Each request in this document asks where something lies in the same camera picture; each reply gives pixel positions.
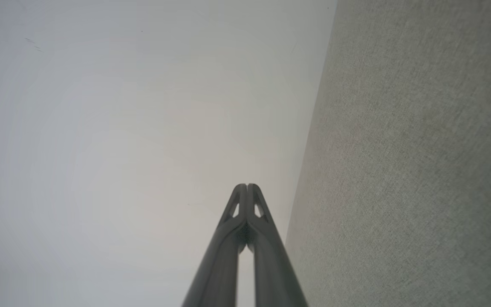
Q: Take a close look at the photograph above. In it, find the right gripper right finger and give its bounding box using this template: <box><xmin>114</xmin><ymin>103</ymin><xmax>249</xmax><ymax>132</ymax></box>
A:
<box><xmin>247</xmin><ymin>184</ymin><xmax>309</xmax><ymax>307</ymax></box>

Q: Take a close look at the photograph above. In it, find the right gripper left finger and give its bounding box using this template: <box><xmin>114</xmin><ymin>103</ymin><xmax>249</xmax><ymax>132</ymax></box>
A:
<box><xmin>182</xmin><ymin>184</ymin><xmax>248</xmax><ymax>307</ymax></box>

